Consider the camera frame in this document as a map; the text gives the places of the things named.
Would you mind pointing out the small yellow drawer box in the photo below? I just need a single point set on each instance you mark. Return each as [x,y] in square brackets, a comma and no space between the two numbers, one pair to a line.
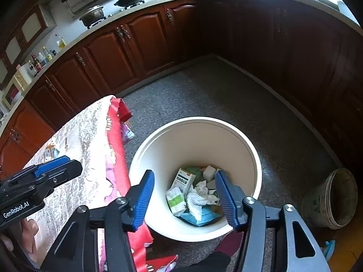
[22,78]

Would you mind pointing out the white countertop appliance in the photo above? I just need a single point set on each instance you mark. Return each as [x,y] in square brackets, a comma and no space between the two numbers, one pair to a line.
[11,95]

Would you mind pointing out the wooden kitchen base cabinet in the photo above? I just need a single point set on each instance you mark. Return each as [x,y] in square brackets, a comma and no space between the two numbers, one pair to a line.
[283,48]
[113,51]

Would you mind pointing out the blue plastic packet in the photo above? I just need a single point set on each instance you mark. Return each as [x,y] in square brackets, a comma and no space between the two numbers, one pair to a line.
[204,218]

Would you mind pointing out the light blue plastic item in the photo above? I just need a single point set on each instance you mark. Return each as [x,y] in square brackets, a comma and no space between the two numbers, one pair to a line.
[329,250]

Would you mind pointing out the dirty old bucket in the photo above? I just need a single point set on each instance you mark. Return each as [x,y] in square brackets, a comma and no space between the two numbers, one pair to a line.
[320,204]

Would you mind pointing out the white plastic jug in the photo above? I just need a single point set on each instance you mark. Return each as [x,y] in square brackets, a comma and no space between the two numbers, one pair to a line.
[27,70]

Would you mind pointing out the brown wooden kitchen cabinets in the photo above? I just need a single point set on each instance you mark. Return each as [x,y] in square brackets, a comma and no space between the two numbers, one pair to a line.
[73,41]

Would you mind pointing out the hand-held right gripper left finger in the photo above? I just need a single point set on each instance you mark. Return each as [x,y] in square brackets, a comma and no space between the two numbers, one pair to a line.
[144,201]

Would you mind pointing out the green and white packet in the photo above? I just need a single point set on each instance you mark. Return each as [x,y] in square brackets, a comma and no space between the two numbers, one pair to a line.
[175,201]

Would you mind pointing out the red flowered tablecloth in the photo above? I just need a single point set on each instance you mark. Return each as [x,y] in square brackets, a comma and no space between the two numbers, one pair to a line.
[116,147]

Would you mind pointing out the white plastic bin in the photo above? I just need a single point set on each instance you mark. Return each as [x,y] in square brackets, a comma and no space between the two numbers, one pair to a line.
[198,138]

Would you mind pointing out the metal cooking pot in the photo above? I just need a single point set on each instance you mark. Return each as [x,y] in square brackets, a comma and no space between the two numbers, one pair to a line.
[92,15]

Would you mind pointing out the wooden wall cabinet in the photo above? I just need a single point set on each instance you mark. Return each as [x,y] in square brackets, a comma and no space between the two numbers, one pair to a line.
[25,34]

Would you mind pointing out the beige quilted tablecloth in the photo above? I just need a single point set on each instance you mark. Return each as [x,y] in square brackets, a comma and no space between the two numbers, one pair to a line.
[85,136]

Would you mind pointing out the person's dark clothing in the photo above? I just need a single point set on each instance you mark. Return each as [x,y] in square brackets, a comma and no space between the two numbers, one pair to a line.
[204,262]

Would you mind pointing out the person's left hand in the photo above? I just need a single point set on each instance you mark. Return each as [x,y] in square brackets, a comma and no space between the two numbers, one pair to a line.
[29,229]

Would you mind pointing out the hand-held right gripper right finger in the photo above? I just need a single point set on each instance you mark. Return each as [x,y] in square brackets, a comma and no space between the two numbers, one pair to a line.
[225,198]

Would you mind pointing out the green and pink knitted cloth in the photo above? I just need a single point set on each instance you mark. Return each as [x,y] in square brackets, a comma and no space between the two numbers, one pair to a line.
[195,171]

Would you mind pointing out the white and orange packet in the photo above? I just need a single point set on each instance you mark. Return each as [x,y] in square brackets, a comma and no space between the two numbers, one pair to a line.
[51,151]

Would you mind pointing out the clear bottle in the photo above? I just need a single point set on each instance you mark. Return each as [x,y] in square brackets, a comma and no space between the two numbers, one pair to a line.
[47,55]

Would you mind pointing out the white and green medicine box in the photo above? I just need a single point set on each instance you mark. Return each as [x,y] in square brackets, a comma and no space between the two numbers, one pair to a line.
[184,180]

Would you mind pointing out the yellow oil bottle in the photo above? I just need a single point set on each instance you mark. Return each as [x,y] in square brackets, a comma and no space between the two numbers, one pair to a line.
[61,44]

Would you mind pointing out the white foam block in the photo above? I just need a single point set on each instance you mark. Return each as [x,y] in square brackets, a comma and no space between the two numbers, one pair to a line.
[209,172]

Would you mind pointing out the dark sauce bottle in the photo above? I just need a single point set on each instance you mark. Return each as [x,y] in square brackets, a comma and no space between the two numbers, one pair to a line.
[37,63]

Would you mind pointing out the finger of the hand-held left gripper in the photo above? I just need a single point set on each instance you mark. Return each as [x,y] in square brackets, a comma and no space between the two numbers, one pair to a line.
[68,172]
[52,164]

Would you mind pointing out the white crumpled tissue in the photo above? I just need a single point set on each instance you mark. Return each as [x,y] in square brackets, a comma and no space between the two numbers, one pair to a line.
[195,201]
[201,186]

